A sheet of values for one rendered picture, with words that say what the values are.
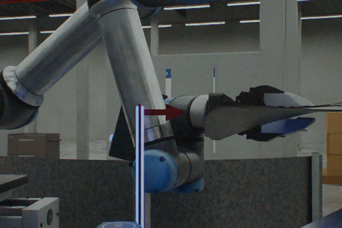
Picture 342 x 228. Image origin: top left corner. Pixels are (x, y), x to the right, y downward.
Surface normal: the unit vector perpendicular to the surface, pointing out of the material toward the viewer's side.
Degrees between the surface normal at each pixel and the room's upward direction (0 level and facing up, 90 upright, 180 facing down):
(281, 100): 84
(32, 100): 99
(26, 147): 90
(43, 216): 90
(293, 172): 90
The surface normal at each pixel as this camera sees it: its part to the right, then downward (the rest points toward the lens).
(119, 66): -0.48, 0.04
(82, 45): 0.20, 0.62
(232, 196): 0.29, 0.00
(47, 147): 0.97, 0.00
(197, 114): -0.77, 0.00
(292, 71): -0.27, 0.00
